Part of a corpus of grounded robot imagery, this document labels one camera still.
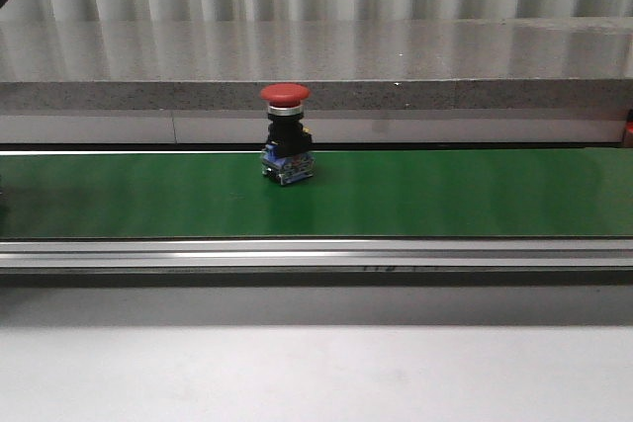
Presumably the red mushroom push button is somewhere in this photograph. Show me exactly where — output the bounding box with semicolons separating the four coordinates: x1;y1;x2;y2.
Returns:
260;83;315;186

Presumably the grey speckled stone counter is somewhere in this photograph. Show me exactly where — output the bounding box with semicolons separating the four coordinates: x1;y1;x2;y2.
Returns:
1;18;632;148

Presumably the green conveyor belt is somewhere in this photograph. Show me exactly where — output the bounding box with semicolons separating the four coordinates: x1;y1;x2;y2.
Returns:
1;148;632;239

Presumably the orange red object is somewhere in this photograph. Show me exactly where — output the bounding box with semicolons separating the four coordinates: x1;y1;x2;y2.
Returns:
622;110;633;148

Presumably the aluminium conveyor frame rail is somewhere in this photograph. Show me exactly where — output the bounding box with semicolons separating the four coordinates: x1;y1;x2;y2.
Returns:
1;238;632;288

